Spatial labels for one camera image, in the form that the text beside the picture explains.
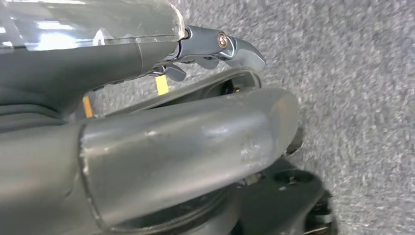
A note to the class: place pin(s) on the yellow floor tape line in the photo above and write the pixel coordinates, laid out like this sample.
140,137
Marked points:
162,85

